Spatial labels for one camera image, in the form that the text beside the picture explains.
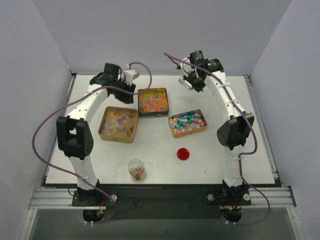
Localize shiny metal scoop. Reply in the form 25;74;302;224
178;76;193;90

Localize gold tin popsicle candies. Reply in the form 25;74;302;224
98;106;139;143

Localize gold tin neon star candies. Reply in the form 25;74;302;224
138;87;169;118

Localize gold tin pastel star candies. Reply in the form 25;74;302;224
168;109;208;139

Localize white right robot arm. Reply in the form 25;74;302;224
179;50;255;204

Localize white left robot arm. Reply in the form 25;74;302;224
56;63;140;206

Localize clear glass jar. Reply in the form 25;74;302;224
128;159;145;181

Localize red jar lid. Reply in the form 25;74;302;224
176;147;190;161

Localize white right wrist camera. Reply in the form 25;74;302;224
175;57;190;69

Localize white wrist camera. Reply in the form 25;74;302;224
124;69;140;83
175;57;190;69

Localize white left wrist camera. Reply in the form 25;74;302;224
124;69;140;83

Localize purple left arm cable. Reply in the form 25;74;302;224
32;61;153;225

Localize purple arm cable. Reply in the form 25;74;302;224
32;61;153;225
163;52;272;226

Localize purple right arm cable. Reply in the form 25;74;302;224
163;52;272;226

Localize aluminium frame rail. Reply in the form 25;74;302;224
29;186;297;210

